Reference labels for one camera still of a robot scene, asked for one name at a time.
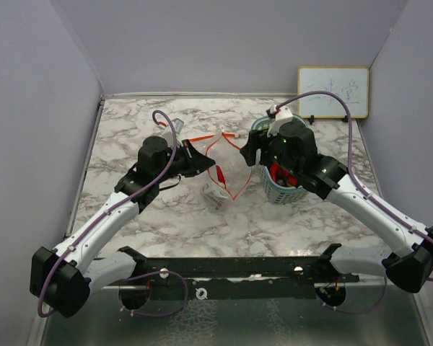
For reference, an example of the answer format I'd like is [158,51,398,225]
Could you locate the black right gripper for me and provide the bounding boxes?
[241,127,301,176]

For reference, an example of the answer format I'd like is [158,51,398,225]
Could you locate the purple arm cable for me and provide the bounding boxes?
[277,92,433,314]
[38,110,188,319]

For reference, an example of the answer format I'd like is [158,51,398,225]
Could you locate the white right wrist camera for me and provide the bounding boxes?
[266,105,294,137]

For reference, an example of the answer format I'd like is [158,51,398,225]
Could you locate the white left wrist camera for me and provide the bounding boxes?
[162,118,185,148]

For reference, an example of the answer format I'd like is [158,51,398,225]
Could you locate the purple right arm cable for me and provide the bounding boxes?
[277,92,433,314]

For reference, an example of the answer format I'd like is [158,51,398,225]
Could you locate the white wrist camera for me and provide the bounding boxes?
[162,118,185,148]
[266,105,294,137]

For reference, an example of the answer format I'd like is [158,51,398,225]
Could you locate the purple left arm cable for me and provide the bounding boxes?
[38,110,188,319]

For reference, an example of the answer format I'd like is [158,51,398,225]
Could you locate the small whiteboard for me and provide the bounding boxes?
[297,66,369,119]

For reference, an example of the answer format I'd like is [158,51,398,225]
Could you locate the light blue plastic basket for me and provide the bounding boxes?
[250,113,310,206]

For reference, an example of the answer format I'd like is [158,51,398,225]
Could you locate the clear orange-zip bag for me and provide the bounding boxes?
[190,130,253,212]

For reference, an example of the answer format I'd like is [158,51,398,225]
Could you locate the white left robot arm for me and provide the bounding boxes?
[30,136,215,318]

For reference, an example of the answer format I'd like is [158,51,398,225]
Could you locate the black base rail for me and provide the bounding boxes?
[119,244,359,301]

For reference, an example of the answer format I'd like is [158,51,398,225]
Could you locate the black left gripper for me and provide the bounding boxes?
[156,139,216,185]

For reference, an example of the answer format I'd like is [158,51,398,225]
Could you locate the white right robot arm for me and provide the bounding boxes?
[240,120,433,293]

